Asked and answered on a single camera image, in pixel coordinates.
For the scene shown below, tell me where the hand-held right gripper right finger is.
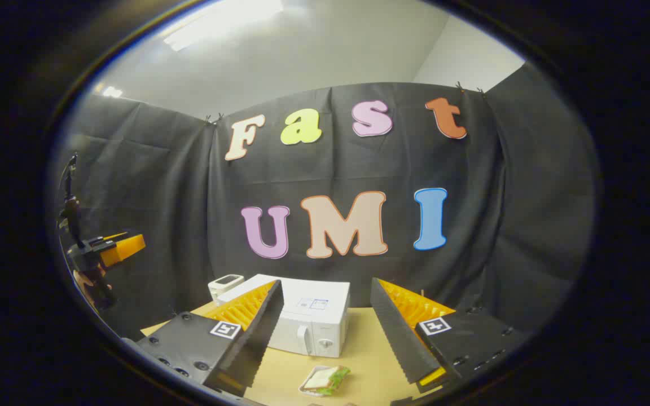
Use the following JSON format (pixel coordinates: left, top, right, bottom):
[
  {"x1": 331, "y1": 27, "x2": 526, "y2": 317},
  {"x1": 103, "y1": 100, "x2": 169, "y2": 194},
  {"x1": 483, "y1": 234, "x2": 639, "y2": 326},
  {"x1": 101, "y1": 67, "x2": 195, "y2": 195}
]
[{"x1": 370, "y1": 277, "x2": 526, "y2": 394}]

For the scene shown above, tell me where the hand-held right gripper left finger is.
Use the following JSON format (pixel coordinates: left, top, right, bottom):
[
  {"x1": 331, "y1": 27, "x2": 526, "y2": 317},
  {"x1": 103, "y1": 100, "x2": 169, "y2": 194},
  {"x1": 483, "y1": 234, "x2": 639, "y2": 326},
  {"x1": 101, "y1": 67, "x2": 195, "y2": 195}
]
[{"x1": 133, "y1": 279, "x2": 285, "y2": 398}]

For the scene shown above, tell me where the white microwave oven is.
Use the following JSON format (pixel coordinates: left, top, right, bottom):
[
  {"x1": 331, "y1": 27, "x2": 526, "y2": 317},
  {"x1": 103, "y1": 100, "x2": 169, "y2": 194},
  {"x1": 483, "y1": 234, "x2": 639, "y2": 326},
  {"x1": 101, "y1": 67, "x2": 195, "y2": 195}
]
[{"x1": 218, "y1": 274, "x2": 352, "y2": 359}]

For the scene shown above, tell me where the white toaster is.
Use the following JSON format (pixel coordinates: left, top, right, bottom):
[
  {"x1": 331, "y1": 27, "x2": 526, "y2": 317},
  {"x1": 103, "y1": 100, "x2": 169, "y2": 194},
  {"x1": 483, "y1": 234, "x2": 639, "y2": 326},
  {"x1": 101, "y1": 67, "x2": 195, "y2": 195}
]
[{"x1": 208, "y1": 274, "x2": 245, "y2": 305}]

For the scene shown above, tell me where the small white plate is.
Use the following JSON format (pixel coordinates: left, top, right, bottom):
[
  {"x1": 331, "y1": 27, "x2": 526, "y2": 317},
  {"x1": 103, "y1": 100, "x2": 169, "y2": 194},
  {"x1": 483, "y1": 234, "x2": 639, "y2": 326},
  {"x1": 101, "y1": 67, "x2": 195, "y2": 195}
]
[{"x1": 298, "y1": 365, "x2": 352, "y2": 398}]

